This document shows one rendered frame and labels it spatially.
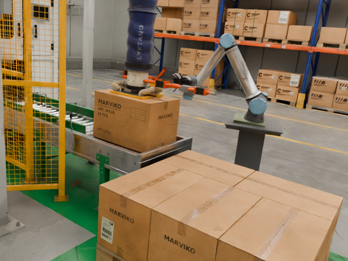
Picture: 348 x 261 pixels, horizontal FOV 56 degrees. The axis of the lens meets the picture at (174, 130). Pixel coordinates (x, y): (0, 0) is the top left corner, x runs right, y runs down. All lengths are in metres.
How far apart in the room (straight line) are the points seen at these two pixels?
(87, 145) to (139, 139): 0.45
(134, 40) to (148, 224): 1.42
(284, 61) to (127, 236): 9.46
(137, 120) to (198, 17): 8.30
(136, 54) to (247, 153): 1.36
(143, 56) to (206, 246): 1.55
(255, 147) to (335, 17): 7.97
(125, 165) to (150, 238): 0.77
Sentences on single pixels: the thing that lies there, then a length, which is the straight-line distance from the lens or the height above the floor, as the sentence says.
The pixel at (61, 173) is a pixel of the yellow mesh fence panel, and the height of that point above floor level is 0.24.
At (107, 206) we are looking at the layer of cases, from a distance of 2.03.
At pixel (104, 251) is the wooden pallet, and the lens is 2.20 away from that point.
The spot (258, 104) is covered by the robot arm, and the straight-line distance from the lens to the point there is 2.86.
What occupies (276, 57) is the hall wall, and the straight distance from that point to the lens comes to 11.00.
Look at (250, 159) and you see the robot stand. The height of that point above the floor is 0.42.
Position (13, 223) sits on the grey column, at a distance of 2.76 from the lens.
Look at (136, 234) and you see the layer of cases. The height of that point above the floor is 0.35.
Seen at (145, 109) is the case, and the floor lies 0.90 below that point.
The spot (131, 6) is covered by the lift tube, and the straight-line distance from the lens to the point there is 2.66.
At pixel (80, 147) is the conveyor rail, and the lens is 2.83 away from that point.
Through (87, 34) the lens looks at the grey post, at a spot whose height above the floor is 1.37.
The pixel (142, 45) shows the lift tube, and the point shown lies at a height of 1.35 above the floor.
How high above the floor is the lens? 1.41
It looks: 15 degrees down
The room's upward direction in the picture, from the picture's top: 6 degrees clockwise
